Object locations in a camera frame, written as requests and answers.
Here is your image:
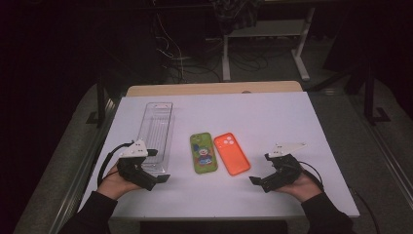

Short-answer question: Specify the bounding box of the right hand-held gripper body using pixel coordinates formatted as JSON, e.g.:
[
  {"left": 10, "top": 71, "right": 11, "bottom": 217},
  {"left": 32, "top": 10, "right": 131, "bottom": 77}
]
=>
[{"left": 259, "top": 141, "right": 308, "bottom": 194}]

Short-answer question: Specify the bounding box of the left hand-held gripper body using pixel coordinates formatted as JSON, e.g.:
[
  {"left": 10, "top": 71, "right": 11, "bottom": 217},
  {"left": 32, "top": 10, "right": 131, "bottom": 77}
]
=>
[{"left": 116, "top": 139, "right": 157, "bottom": 191}]

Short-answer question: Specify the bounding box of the clear plastic tray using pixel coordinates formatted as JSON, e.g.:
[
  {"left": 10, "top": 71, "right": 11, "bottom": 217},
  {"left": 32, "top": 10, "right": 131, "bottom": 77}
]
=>
[{"left": 135, "top": 101, "right": 175, "bottom": 175}]

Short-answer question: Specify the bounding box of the orange phone case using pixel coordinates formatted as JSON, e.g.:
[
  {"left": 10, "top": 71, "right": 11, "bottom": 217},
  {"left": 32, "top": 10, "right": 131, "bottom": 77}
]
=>
[{"left": 213, "top": 132, "right": 251, "bottom": 176}]

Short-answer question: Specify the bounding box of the green cartoon phone case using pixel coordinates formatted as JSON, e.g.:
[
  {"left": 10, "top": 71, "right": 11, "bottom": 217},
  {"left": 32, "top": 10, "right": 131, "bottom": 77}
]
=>
[{"left": 189, "top": 132, "right": 218, "bottom": 175}]

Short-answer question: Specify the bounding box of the person's right hand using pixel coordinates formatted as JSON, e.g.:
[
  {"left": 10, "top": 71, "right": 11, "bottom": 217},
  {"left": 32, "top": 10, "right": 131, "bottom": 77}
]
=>
[{"left": 276, "top": 171, "right": 322, "bottom": 204}]

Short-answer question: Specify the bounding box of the person's left hand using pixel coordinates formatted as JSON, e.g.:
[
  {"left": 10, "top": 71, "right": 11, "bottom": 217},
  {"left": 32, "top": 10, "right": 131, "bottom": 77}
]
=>
[{"left": 96, "top": 165, "right": 143, "bottom": 201}]

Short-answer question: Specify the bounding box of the black metal stand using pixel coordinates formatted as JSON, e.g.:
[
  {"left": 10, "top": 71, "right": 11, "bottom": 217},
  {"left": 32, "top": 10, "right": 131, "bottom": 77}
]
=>
[
  {"left": 362, "top": 61, "right": 393, "bottom": 127},
  {"left": 86, "top": 76, "right": 113, "bottom": 129}
]

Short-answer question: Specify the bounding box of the dark patterned cloth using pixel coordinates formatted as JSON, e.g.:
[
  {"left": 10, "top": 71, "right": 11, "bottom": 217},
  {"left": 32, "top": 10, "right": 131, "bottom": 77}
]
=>
[{"left": 210, "top": 0, "right": 265, "bottom": 35}]

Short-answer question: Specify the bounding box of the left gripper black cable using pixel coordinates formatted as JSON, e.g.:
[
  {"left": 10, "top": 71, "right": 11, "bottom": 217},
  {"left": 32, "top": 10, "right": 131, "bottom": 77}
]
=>
[{"left": 96, "top": 140, "right": 134, "bottom": 188}]

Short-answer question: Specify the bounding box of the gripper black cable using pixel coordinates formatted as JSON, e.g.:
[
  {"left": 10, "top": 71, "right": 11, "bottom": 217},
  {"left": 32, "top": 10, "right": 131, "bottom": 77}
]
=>
[
  {"left": 298, "top": 161, "right": 381, "bottom": 234},
  {"left": 96, "top": 140, "right": 134, "bottom": 188}
]

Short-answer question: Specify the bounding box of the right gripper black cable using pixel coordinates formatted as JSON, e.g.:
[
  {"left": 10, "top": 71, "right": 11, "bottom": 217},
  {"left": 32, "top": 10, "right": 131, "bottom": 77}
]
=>
[{"left": 298, "top": 161, "right": 381, "bottom": 234}]

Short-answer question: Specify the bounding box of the grey metal rail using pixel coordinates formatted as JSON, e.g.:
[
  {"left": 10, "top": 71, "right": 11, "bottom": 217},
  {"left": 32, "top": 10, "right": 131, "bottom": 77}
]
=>
[
  {"left": 48, "top": 97, "right": 122, "bottom": 234},
  {"left": 350, "top": 97, "right": 413, "bottom": 209}
]

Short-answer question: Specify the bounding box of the bundle of black floor cables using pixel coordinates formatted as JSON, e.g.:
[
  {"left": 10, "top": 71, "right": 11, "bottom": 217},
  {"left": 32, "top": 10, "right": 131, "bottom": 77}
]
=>
[{"left": 150, "top": 0, "right": 272, "bottom": 84}]

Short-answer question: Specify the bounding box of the white metal desk frame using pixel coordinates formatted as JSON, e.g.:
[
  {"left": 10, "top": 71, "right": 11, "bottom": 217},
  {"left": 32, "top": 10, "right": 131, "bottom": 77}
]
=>
[{"left": 222, "top": 6, "right": 316, "bottom": 82}]

